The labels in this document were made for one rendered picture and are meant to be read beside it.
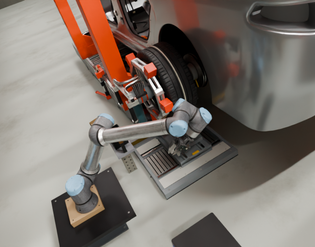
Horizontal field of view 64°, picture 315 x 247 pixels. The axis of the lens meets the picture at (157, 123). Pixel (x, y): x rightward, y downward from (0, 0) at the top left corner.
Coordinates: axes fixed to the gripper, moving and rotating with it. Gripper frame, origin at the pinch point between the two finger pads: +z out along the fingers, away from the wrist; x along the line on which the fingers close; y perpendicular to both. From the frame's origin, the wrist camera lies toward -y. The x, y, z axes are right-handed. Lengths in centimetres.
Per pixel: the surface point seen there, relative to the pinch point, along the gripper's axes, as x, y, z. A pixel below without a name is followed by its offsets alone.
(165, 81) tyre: -8, -52, -19
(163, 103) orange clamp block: -1.9, -44.6, -5.9
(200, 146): 65, -58, 30
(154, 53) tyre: -19, -74, -27
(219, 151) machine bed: 83, -53, 24
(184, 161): 52, -45, 44
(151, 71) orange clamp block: -20, -55, -21
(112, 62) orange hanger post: -38, -107, 9
